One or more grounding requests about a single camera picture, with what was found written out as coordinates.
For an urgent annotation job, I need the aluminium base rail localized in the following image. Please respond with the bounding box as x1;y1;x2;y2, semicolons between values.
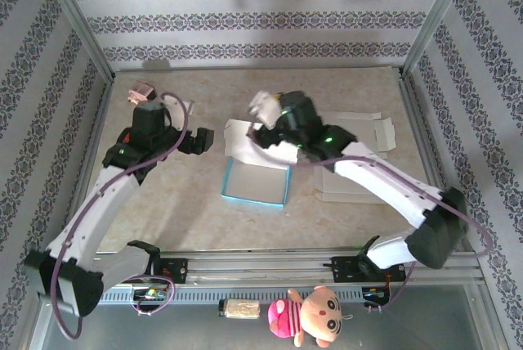
40;248;485;286

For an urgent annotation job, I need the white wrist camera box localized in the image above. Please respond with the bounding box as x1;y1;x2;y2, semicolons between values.
248;90;284;130
160;94;195;129

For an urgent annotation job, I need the grey slotted cable duct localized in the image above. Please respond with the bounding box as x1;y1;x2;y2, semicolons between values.
100;286;391;307

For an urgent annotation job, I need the small circuit board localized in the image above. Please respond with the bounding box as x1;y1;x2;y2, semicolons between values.
133;287;168;301
362;287;390;301

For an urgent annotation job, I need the yellow paper box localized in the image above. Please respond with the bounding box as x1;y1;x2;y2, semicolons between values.
312;110;398;205

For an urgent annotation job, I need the pink plush doll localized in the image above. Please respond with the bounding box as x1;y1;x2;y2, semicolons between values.
267;285;353;348

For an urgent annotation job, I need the white roll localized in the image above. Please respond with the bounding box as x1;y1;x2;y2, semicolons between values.
218;298;262;321

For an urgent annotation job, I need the teal paper box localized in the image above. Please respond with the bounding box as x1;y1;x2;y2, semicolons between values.
221;118;302;208

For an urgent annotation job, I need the grey metal tray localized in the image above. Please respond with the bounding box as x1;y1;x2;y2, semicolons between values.
24;276;510;350

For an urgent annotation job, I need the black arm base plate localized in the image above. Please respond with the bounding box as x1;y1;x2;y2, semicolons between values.
118;258;190;285
322;255;408;285

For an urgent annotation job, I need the purple cable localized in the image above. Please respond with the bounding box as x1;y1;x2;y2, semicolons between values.
292;155;494;315
51;91;191;341

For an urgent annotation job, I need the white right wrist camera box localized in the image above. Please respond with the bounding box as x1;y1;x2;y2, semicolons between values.
248;90;284;130

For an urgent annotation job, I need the aluminium frame post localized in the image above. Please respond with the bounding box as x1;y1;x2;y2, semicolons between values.
34;0;118;81
398;0;479;79

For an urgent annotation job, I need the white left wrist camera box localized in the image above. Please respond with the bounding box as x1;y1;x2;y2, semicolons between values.
160;94;195;129

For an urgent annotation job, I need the pink black toy block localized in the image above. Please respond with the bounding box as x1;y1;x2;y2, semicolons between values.
127;79;159;105

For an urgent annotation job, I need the thin aluminium wall rail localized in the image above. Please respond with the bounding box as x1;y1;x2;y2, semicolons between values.
112;64;404;73

